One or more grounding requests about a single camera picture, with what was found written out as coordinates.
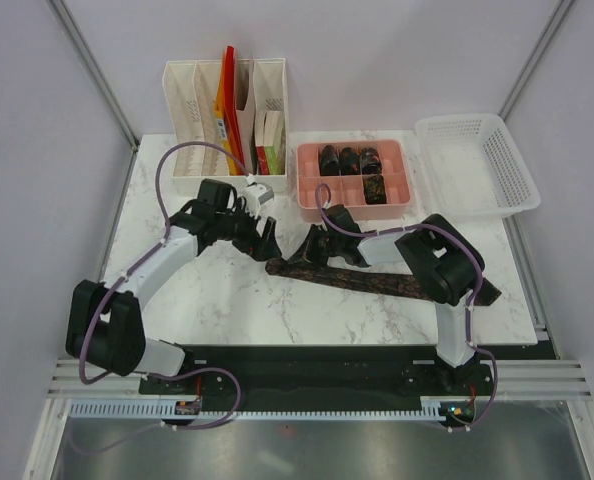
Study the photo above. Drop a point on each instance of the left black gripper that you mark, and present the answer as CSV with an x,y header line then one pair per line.
x,y
261,248

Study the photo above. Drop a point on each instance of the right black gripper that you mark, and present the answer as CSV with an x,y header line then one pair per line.
x,y
308,251

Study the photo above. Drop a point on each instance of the dark paisley necktie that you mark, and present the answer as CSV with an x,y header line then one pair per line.
x,y
391,284

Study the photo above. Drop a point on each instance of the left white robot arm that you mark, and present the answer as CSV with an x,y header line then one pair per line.
x,y
105,325

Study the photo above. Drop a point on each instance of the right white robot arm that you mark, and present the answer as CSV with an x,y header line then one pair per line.
x,y
429,261

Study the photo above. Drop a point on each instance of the rolled tie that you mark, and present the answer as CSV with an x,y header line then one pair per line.
x,y
349,161
370,162
374,189
328,161

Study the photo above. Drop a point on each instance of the rolled tie front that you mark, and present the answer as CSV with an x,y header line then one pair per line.
x,y
374,189

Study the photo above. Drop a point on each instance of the pink divided storage box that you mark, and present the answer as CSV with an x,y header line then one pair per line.
x,y
314,190

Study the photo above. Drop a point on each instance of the beige paper folder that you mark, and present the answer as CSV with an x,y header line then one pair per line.
x,y
246,111

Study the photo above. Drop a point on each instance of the orange red folder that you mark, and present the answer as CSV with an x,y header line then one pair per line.
x,y
225,113

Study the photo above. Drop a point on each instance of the white file organizer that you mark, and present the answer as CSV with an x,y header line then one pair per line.
x,y
191,88

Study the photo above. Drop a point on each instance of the white perforated plastic basket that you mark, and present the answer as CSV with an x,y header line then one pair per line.
x,y
474,168

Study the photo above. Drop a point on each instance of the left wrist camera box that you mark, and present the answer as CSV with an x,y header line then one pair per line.
x,y
255,196

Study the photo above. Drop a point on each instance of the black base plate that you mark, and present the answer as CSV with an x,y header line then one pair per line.
x,y
322,376

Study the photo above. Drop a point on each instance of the white slotted cable duct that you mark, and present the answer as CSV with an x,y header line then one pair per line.
x,y
187,408

